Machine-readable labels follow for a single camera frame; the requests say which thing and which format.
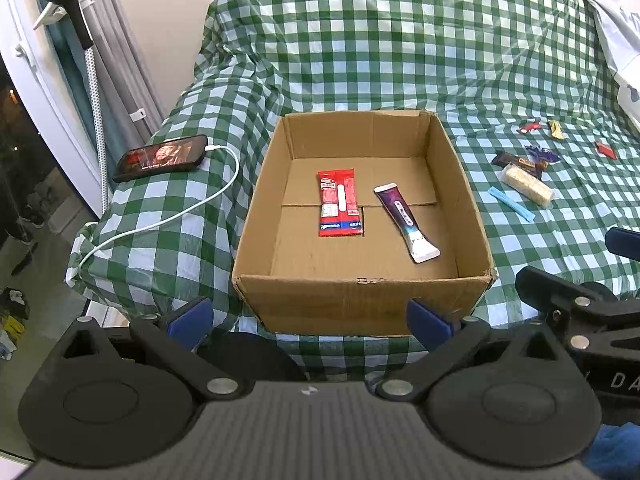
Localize white charging cable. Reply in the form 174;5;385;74
65;144;241;281

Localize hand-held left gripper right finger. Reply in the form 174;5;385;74
376;300;568;402

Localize green checked blanket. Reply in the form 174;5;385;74
65;0;640;376

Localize purple tube snack packet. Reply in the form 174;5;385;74
373;183;442;264

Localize black smartphone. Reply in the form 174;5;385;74
112;135;209;184

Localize blue stick snack packet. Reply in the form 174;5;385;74
487;186;536;222

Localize red long snack packet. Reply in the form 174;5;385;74
316;169;364;239

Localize purple candy wrapper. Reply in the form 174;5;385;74
525;145;560;164

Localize white printed cloth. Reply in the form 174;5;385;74
552;0;640;127

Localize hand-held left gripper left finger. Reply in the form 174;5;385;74
52;297;240;402

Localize brown cardboard box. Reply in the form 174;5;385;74
231;110;499;337

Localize white window frame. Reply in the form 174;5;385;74
0;0;107;203

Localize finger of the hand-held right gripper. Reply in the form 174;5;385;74
606;227;640;261
517;266;601;356

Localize person's blue clothing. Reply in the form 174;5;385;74
582;422;640;480

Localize grey curtain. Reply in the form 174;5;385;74
27;0;167;147

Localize white rice cracker packet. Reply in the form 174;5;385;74
501;163;557;206

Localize white and yellow shoes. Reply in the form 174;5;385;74
0;287;27;361

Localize dark brown chocolate bar packet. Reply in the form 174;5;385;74
491;150;543;179

